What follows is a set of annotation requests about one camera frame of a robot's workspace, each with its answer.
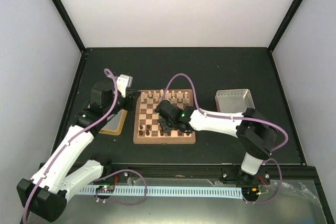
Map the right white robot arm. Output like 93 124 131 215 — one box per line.
155 100 278 184

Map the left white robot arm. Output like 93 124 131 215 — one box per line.
16 74 140 223

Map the wooden chess board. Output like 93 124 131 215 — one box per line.
133 97 196 144

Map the row of white chess pieces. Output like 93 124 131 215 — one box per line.
139 89 193 105

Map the small circuit board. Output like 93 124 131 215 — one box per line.
96 185 114 194

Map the gold rimmed metal tray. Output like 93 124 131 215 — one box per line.
100 110 127 136

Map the pink rimmed metal tray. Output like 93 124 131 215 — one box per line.
215 89 255 113

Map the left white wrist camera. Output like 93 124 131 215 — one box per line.
116 74 133 98

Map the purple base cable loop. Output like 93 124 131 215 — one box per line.
94 169 148 206

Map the light blue cable duct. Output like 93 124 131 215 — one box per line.
76 185 243 199

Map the black rail base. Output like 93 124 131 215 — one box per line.
103 162 320 185

